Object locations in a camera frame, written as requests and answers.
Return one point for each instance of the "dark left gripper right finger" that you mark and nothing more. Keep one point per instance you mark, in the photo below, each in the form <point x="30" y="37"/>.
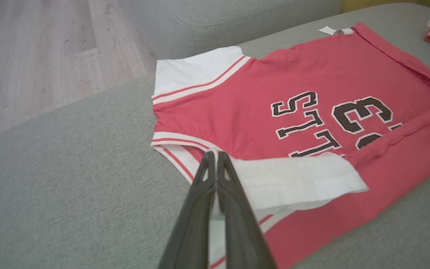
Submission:
<point x="241" y="231"/>

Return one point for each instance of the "red white basketball jersey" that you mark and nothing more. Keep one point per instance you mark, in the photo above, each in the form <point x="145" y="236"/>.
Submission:
<point x="237" y="112"/>

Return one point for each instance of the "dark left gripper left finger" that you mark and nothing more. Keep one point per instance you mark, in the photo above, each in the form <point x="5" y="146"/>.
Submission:
<point x="192" y="231"/>

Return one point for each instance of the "mustard yellow cushion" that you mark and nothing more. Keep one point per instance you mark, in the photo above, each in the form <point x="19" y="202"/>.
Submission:
<point x="357" y="3"/>

